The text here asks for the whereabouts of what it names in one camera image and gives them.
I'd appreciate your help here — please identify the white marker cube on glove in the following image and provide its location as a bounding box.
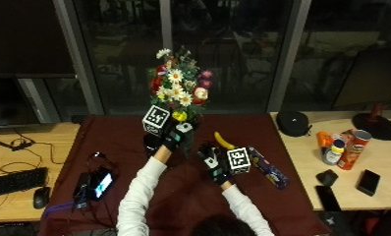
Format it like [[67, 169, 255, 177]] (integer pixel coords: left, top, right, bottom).
[[140, 104, 171, 137], [224, 147, 252, 175]]

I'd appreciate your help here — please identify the white bottle with blue cap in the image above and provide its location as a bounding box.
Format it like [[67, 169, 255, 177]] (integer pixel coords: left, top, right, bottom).
[[321, 139, 347, 166]]

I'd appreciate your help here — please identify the red chips can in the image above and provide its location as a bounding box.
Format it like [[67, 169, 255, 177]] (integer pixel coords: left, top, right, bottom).
[[336, 129, 373, 171]]

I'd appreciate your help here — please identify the black round case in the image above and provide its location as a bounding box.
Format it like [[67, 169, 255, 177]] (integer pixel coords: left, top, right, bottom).
[[273, 110, 313, 138]]

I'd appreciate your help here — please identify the the person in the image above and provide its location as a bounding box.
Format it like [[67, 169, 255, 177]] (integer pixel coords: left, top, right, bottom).
[[188, 213, 260, 236]]

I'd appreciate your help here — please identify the person's left hand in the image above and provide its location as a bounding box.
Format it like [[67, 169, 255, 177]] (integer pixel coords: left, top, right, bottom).
[[143, 117, 196, 153]]

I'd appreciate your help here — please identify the black monitor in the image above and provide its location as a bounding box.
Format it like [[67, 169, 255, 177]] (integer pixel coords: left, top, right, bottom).
[[0, 73, 78, 131]]

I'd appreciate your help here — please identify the person's right hand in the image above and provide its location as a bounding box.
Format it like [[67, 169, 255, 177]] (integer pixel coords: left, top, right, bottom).
[[195, 141, 234, 186]]

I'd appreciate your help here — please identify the smartphone with lit screen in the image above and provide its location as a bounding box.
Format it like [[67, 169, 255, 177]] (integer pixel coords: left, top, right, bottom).
[[89, 167, 117, 202]]

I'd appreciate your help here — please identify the white marker cube on left glove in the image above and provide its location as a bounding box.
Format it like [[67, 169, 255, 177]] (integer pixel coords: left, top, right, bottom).
[[140, 104, 171, 137]]

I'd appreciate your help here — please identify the dark blue snack tube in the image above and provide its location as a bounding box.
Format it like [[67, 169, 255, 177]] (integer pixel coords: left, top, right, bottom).
[[246, 146, 289, 190]]

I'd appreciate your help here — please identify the white marker cube on right glove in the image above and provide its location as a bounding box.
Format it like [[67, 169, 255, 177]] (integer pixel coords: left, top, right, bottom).
[[224, 147, 252, 175]]

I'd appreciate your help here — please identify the black lamp base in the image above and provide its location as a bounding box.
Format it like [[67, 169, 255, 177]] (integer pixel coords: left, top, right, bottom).
[[351, 103, 391, 142]]

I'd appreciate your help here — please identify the black keyboard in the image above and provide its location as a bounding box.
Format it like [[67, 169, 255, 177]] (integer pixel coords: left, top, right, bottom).
[[0, 166, 49, 200]]

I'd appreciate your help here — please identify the orange snack packet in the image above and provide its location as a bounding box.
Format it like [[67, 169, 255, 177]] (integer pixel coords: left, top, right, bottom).
[[333, 128, 357, 146]]

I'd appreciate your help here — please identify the yellow banana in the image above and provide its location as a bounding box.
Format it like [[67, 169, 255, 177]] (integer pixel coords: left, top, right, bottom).
[[212, 131, 236, 151]]

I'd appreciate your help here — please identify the dark red tablecloth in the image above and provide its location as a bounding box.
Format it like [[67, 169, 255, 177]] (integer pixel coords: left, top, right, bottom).
[[38, 113, 332, 236]]

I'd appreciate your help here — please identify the artificial flower bouquet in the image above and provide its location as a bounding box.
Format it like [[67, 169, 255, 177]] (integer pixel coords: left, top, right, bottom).
[[147, 46, 215, 155]]

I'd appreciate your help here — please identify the black cable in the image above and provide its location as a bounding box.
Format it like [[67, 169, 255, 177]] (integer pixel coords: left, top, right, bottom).
[[0, 127, 65, 175]]

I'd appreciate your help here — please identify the orange bottle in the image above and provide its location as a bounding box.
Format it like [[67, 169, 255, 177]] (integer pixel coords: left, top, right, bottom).
[[316, 131, 336, 155]]

